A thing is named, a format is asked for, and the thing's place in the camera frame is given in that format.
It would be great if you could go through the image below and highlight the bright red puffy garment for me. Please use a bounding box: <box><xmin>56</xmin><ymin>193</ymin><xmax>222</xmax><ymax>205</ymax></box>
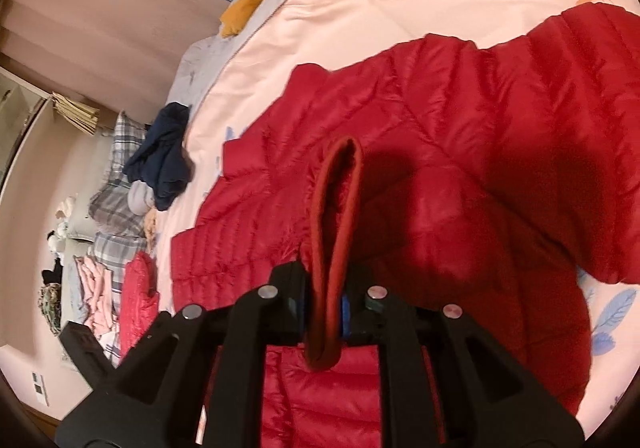
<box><xmin>119</xmin><ymin>251</ymin><xmax>162</xmax><ymax>356</ymax></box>

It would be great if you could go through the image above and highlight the red down jacket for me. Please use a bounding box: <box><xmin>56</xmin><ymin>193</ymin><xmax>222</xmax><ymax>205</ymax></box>
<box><xmin>170</xmin><ymin>5</ymin><xmax>640</xmax><ymax>448</ymax></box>

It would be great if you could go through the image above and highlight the plain grey garment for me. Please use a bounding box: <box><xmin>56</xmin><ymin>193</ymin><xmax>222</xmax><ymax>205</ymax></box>
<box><xmin>126</xmin><ymin>180</ymin><xmax>158</xmax><ymax>216</ymax></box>

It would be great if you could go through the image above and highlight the camouflage patterned bag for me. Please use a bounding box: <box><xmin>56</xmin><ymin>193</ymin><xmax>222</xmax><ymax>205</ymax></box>
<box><xmin>37</xmin><ymin>283</ymin><xmax>62</xmax><ymax>336</ymax></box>

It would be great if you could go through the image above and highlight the pile of pink clothes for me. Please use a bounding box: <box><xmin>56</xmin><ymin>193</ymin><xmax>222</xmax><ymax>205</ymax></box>
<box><xmin>74</xmin><ymin>255</ymin><xmax>122</xmax><ymax>331</ymax></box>

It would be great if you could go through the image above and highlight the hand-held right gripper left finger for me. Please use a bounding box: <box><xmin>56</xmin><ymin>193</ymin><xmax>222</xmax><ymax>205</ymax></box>
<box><xmin>54</xmin><ymin>261</ymin><xmax>315</xmax><ymax>448</ymax></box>

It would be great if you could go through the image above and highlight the white fluffy cloth pile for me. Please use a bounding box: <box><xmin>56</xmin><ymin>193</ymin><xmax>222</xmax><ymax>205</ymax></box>
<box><xmin>46</xmin><ymin>197</ymin><xmax>77</xmax><ymax>255</ymax></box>

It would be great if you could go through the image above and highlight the pink printed blanket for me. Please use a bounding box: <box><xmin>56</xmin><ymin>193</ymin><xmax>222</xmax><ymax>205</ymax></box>
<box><xmin>150</xmin><ymin>0</ymin><xmax>640</xmax><ymax>439</ymax></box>

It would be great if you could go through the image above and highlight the white wall socket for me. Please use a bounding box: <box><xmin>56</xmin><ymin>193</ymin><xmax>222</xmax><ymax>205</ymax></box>
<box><xmin>31</xmin><ymin>372</ymin><xmax>49</xmax><ymax>406</ymax></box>

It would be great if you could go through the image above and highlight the grey plaid cloth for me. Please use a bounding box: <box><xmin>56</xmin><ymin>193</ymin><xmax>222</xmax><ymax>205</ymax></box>
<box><xmin>89</xmin><ymin>110</ymin><xmax>151</xmax><ymax>281</ymax></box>

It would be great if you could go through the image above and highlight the navy blue garment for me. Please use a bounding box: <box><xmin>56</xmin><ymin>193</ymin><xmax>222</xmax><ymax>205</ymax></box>
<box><xmin>122</xmin><ymin>102</ymin><xmax>195</xmax><ymax>212</ymax></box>

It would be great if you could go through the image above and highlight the white wall shelf unit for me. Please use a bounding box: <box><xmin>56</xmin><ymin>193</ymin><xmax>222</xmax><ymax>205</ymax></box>
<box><xmin>0</xmin><ymin>65</ymin><xmax>56</xmax><ymax>239</ymax></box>

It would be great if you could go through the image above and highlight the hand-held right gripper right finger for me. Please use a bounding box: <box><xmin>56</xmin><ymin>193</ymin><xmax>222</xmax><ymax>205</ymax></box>
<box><xmin>341</xmin><ymin>272</ymin><xmax>587</xmax><ymax>448</ymax></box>

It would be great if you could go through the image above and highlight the tan woven straw bag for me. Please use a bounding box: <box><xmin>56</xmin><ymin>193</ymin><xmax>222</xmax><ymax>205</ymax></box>
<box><xmin>51</xmin><ymin>91</ymin><xmax>101</xmax><ymax>136</ymax></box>

